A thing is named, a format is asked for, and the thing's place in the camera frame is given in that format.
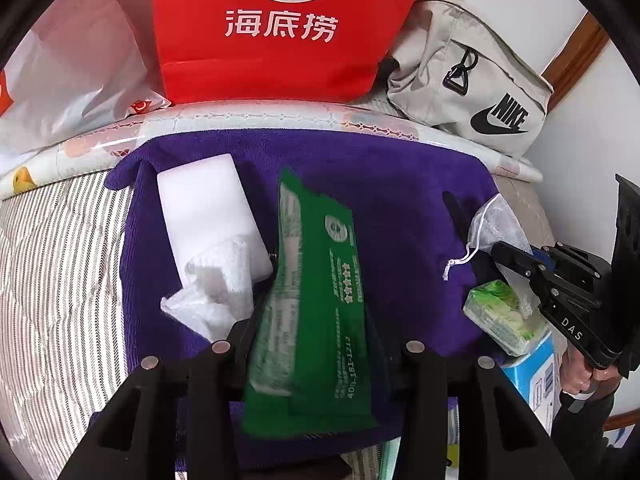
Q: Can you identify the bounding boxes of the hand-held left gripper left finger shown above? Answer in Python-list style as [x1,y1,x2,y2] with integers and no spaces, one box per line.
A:
[57,310,261,480]

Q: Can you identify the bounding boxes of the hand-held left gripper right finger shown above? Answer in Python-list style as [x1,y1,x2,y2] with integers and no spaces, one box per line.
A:
[367,305,576,480]

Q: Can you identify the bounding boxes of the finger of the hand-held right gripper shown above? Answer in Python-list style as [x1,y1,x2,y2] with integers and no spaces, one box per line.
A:
[529,242,608,281]
[489,241,551,288]

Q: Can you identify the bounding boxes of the white mesh drawstring bag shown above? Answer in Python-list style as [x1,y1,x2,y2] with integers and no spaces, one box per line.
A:
[442,192,540,319]

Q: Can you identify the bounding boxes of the white knotted cloth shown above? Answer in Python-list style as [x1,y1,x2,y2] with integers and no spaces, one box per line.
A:
[160,240,257,342]

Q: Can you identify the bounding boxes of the green and white tissue pack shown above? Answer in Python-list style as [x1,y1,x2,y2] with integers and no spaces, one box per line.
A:
[462,281,550,357]

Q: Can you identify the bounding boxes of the green wipes packet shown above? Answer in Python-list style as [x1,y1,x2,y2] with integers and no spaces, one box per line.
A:
[241,168,382,439]

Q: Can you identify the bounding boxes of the purple towel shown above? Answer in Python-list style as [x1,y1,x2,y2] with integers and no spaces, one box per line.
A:
[107,130,512,462]

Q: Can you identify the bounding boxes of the white foam sponge block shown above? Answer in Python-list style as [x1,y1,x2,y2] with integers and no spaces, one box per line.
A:
[156,152,275,287]

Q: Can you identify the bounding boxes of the person's right forearm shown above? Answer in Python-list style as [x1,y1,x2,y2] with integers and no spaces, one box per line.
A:
[549,387,640,480]

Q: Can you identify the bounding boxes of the person's right hand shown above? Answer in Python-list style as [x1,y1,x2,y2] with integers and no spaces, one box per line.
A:
[560,346,620,401]

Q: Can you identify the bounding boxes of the blue tissue pack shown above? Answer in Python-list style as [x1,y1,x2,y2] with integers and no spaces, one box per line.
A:
[499,329,564,437]

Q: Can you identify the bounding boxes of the reddish wooden furniture edge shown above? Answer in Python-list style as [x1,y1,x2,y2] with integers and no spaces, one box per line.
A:
[602,409,640,435]

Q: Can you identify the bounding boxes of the striped grey quilt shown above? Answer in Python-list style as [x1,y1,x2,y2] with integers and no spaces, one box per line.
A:
[0,172,135,463]

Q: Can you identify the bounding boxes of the grey waist bag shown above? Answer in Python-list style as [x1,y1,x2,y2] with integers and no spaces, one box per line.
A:
[370,0,555,157]

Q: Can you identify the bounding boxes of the red paper bag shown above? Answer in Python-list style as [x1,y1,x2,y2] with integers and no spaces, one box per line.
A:
[151,0,435,106]

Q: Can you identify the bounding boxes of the white plastic shopping bag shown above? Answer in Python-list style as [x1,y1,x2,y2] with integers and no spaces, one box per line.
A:
[0,0,172,177]

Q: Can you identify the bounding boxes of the wooden door frame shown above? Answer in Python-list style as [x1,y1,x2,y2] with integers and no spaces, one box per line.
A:
[542,10,609,82]

